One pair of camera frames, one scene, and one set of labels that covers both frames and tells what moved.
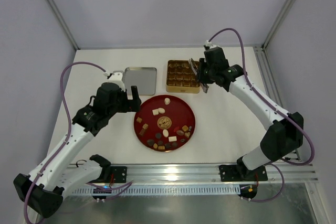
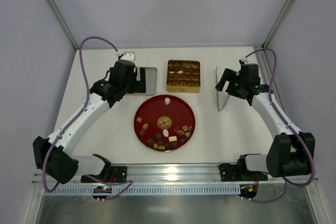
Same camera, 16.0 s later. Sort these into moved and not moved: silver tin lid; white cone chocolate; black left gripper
Moved: black left gripper
Not moved: silver tin lid; white cone chocolate
